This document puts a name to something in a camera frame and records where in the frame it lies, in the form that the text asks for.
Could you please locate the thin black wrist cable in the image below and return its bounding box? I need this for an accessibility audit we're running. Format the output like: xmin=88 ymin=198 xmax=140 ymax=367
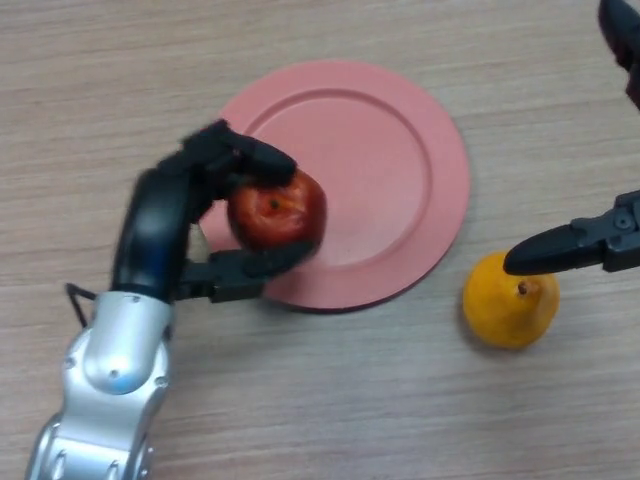
xmin=64 ymin=282 xmax=99 ymax=326

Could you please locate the pink round plate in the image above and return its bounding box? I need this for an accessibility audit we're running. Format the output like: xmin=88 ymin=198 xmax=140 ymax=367
xmin=199 ymin=60 xmax=472 ymax=314

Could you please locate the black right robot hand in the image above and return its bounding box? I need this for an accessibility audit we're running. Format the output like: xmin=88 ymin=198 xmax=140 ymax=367
xmin=502 ymin=0 xmax=640 ymax=276

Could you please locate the red apple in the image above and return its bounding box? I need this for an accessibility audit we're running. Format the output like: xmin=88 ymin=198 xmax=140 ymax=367
xmin=227 ymin=169 xmax=329 ymax=253

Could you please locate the yellow pear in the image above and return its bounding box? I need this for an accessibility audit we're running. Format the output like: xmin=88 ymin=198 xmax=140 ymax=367
xmin=462 ymin=252 xmax=561 ymax=350

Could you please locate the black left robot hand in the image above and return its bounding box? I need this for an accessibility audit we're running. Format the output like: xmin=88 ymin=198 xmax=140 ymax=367
xmin=113 ymin=119 xmax=316 ymax=305

